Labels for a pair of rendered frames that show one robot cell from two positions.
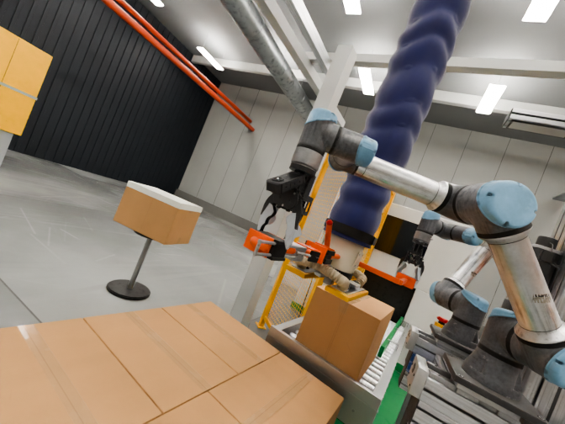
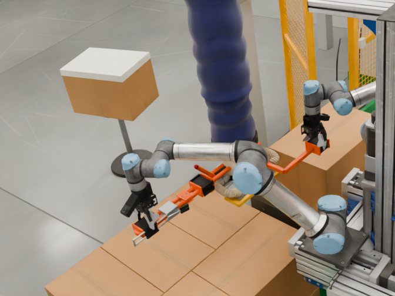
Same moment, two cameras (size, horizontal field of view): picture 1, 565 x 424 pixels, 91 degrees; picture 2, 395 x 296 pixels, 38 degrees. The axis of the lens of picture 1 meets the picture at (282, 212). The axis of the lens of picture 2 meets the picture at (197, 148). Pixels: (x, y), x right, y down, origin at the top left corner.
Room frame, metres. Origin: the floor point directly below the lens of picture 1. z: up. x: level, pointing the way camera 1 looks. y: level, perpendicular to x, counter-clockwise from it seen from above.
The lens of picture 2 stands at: (-1.01, -0.99, 2.85)
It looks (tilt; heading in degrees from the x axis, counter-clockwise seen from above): 33 degrees down; 22
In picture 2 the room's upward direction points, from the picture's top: 11 degrees counter-clockwise
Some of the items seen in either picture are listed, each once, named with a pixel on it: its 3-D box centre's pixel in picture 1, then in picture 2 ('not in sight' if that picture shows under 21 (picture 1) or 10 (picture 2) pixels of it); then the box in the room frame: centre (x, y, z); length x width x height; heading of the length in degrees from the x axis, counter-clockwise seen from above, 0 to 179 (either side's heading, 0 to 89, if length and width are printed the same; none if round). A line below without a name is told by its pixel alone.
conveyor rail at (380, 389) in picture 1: (395, 356); not in sight; (2.39, -1.38, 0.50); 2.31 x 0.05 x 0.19; 150
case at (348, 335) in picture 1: (347, 325); (330, 160); (1.83, -0.68, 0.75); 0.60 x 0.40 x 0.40; 149
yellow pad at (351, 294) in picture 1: (350, 287); (254, 181); (1.17, -0.39, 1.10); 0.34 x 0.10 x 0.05; 149
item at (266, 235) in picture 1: (266, 243); (145, 226); (0.71, 0.01, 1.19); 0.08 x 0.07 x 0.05; 149
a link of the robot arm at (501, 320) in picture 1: (510, 333); (331, 212); (0.85, -0.79, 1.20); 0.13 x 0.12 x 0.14; 0
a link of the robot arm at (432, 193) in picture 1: (403, 182); (211, 151); (0.85, -0.31, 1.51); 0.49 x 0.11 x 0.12; 90
